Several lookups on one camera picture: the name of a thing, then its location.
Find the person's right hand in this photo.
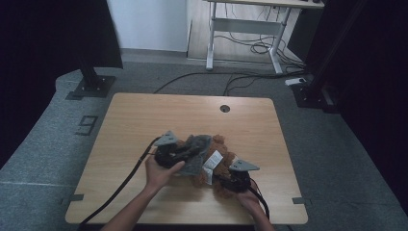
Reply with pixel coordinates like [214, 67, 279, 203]
[235, 188, 264, 217]

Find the person's left hand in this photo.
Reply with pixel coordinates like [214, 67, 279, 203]
[144, 155, 187, 193]

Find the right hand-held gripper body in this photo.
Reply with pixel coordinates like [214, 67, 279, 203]
[221, 159, 261, 194]

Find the long black floor cable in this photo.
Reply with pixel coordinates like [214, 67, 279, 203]
[153, 70, 306, 95]

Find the black curtain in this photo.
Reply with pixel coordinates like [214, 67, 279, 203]
[304, 0, 408, 206]
[0, 0, 124, 167]

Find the grey tape strip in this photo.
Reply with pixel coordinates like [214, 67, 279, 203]
[292, 196, 313, 206]
[62, 193, 85, 205]

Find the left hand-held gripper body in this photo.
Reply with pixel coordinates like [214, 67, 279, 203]
[153, 130, 193, 169]

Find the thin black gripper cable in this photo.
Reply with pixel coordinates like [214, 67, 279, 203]
[248, 185, 271, 221]

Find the black stand with slanted pole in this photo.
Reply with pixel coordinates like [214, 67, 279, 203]
[291, 0, 369, 114]

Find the brown plush teddy bear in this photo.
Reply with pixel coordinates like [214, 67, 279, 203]
[174, 134, 239, 199]

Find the tangled black cable bundle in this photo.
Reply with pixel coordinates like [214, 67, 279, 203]
[214, 32, 306, 70]

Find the thick black gripper cable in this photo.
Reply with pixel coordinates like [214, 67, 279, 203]
[77, 137, 162, 229]

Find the white frame desk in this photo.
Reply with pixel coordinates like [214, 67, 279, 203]
[203, 0, 325, 75]

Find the short black floor cable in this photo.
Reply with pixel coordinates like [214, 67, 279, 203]
[223, 73, 299, 97]

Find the grey floor outlet cover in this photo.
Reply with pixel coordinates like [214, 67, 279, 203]
[74, 115, 99, 137]

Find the grey knitted small sweater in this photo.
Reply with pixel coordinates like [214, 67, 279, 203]
[178, 134, 214, 177]

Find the black stand with base plate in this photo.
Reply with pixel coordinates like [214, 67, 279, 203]
[65, 59, 117, 101]

